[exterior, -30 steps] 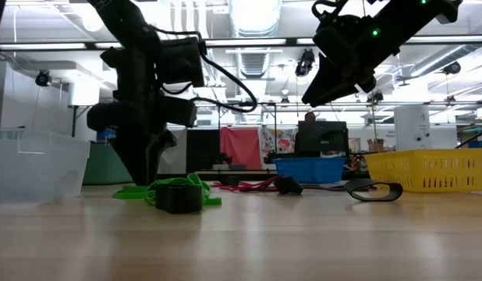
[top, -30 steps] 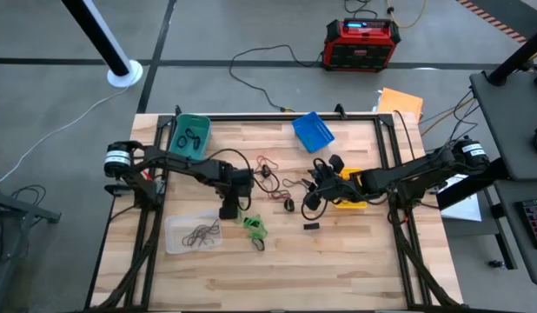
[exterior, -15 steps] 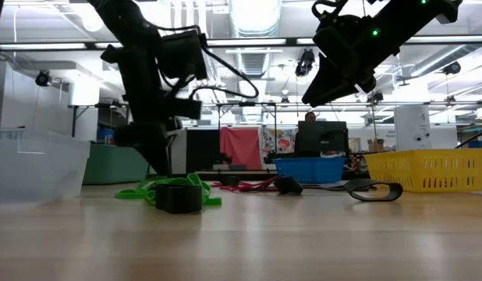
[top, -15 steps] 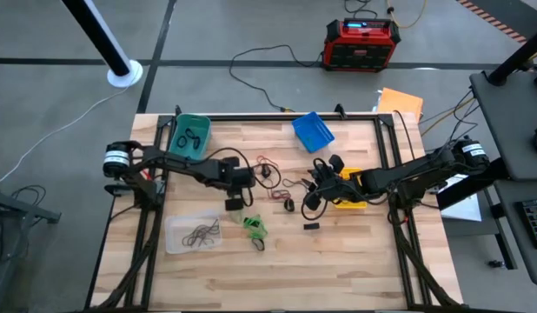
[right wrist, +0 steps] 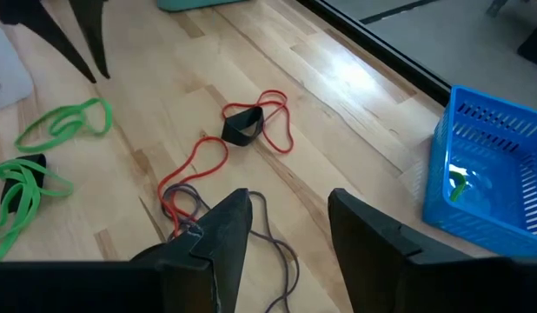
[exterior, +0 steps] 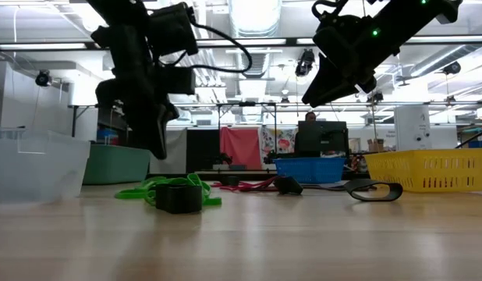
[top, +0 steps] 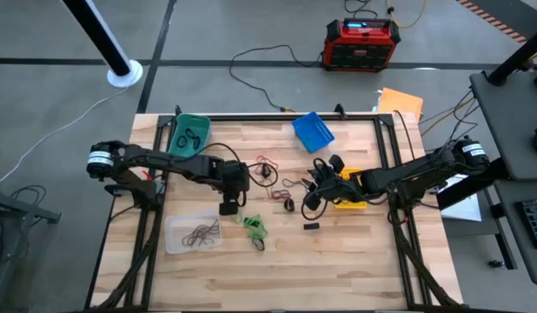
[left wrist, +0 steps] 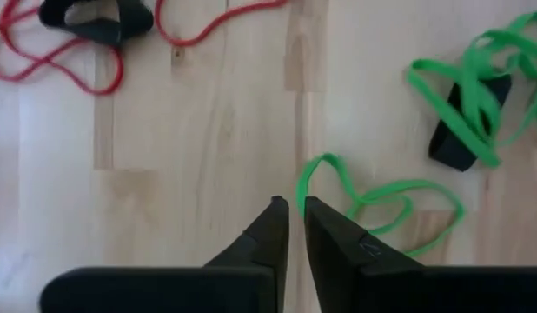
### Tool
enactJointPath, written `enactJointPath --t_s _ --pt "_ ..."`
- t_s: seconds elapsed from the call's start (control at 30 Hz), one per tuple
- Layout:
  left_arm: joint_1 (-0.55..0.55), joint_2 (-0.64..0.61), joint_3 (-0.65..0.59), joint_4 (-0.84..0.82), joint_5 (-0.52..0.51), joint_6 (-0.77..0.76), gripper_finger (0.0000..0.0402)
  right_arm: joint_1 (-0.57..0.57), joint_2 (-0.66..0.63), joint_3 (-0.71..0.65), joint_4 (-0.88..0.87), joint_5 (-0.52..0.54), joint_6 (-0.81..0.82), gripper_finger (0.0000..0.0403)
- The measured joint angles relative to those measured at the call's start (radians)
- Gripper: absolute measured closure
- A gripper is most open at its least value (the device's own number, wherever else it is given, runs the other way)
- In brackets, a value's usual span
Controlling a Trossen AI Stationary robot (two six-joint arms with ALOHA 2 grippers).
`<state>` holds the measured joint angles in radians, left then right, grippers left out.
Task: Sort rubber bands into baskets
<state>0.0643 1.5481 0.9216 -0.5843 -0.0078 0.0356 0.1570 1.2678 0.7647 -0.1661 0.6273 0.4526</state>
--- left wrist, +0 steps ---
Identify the red rubber band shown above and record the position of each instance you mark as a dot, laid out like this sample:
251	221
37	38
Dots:
120	71
181	42

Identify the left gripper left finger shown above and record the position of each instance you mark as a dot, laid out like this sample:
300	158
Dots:
264	252

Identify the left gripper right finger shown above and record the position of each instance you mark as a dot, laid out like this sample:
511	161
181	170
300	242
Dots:
338	269

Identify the wide black rubber band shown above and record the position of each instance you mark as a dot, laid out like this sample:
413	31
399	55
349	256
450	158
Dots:
99	32

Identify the green rubber band bunch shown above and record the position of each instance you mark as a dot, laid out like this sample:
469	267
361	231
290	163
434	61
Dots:
472	87

